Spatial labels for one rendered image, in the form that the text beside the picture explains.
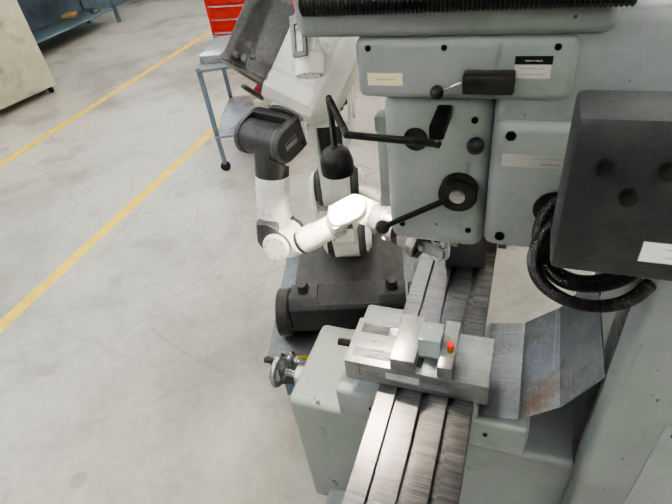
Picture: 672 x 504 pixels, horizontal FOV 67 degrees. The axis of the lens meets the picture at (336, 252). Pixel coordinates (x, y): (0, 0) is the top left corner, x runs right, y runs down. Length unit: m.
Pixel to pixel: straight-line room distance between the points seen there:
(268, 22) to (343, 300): 1.08
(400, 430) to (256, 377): 1.42
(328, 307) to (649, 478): 1.16
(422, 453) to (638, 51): 0.87
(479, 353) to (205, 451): 1.46
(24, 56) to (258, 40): 5.89
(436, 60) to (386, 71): 0.08
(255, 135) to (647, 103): 0.91
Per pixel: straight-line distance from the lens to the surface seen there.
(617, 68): 0.86
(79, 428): 2.77
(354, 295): 2.00
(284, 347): 2.12
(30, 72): 7.14
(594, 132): 0.61
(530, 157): 0.90
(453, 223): 1.02
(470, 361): 1.28
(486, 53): 0.84
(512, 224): 0.98
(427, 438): 1.24
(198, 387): 2.63
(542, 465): 1.51
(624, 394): 1.13
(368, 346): 1.31
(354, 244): 2.03
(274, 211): 1.35
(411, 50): 0.85
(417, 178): 0.97
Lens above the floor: 1.97
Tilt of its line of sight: 39 degrees down
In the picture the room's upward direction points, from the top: 8 degrees counter-clockwise
